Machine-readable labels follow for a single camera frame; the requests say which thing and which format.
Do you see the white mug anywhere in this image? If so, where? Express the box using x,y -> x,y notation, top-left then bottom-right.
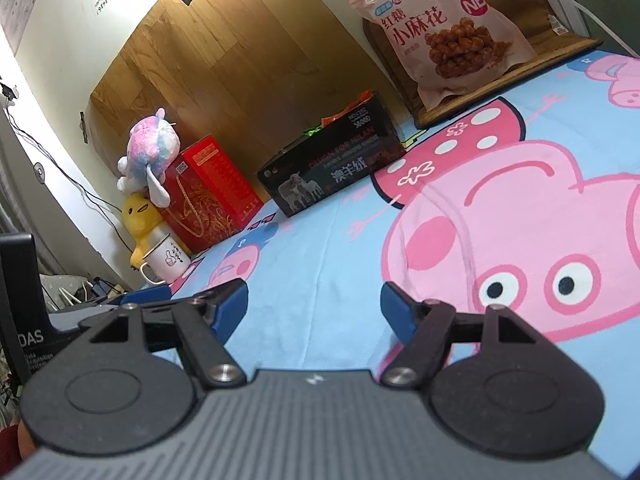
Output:
140,235 -> 191,286

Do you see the green snack packet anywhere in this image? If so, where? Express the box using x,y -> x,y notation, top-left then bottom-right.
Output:
303,125 -> 323,136

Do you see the black cardboard box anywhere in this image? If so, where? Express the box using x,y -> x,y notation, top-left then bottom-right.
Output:
257,91 -> 406,217

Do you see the pastel plush toy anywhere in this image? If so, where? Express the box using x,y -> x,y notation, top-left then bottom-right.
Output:
117,108 -> 181,208

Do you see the red gift bag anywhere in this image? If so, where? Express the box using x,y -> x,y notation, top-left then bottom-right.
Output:
160,136 -> 264,254

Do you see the pink snack bag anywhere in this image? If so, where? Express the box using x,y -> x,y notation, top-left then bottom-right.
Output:
349,0 -> 535,110

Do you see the wooden board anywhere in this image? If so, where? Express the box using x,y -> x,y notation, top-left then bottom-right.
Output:
86,0 -> 410,179

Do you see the brown seat cushion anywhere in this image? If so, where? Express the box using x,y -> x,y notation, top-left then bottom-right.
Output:
349,0 -> 600,127

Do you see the yellow plush toy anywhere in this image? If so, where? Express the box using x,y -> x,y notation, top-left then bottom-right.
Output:
122,193 -> 170,269

